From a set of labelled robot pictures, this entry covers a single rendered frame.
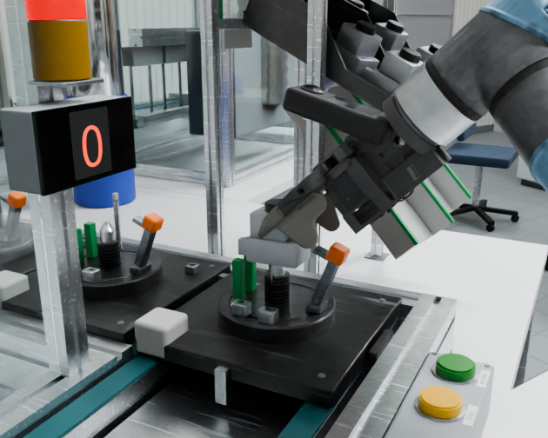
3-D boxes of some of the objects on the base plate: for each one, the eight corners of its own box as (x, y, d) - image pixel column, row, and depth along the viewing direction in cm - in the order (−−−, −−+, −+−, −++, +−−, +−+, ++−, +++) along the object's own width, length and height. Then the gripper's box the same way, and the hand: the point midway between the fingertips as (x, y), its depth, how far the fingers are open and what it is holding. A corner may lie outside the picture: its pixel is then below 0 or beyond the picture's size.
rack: (389, 255, 127) (417, -207, 102) (317, 331, 96) (333, -305, 71) (294, 239, 136) (298, -189, 111) (201, 304, 105) (179, -269, 80)
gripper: (436, 171, 57) (282, 292, 68) (462, 149, 67) (324, 257, 78) (375, 98, 57) (232, 229, 68) (410, 87, 67) (281, 203, 78)
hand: (273, 218), depth 73 cm, fingers closed on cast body, 4 cm apart
